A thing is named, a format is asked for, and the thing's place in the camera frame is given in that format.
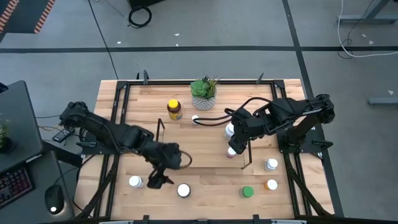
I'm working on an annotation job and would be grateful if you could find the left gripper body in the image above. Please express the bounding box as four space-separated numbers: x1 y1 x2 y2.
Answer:
143 141 183 171

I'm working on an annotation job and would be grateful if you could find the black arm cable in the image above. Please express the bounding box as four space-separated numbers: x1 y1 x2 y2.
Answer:
192 96 274 128
179 150 193 170

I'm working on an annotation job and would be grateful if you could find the black aluminium table frame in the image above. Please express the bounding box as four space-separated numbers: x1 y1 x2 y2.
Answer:
74 70 336 224

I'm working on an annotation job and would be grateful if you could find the black keyboard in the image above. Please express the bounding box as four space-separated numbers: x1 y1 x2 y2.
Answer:
0 166 34 209

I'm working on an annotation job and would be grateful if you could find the black power adapter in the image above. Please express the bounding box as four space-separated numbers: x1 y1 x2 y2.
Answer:
52 126 75 143

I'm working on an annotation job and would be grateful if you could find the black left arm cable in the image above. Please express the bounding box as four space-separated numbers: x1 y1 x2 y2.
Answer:
179 150 193 170

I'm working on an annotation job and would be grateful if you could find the clear acrylic tray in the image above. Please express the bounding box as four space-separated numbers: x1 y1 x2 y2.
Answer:
155 118 253 170

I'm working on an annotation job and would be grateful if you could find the coiled black cable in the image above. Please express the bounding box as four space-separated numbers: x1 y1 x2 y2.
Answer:
127 5 153 29

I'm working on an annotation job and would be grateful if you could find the black computer mouse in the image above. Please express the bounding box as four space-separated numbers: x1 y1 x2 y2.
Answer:
44 184 65 215

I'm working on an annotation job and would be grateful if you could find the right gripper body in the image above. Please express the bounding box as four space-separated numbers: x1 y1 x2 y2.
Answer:
231 110 265 141

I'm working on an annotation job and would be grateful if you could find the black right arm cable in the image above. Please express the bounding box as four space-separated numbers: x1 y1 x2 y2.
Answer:
192 96 274 128

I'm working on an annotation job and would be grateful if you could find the large white medicine bottle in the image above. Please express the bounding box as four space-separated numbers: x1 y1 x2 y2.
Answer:
224 122 236 140

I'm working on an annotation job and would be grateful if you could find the green cap medicine bottle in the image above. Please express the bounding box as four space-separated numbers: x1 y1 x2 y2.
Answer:
239 185 255 199

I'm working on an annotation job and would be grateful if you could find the black box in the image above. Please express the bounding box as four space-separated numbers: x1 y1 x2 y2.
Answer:
129 0 165 9

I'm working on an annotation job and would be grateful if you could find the clear jar green label white cap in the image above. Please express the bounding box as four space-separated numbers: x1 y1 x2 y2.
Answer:
176 182 192 199

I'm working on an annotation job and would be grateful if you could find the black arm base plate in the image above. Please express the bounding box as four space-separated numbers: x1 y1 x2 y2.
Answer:
76 132 125 156
277 129 333 154

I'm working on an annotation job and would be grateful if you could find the grey table foot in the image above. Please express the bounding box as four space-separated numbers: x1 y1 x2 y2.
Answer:
368 96 398 105
338 0 398 24

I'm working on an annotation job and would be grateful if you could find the amber bottle yellow cap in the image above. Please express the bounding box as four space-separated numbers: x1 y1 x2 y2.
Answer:
166 98 183 121

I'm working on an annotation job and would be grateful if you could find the thin black floor cable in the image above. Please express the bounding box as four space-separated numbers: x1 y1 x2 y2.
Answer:
88 0 119 80

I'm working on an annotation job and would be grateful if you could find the succulent plant in patterned pot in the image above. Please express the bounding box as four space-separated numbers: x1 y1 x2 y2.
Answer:
190 74 223 111

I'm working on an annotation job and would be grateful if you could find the dark desk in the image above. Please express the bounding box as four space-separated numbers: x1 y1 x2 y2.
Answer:
0 80 75 224

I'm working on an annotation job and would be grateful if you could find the white floor cable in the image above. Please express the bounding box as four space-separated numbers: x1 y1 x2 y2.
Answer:
337 0 398 58

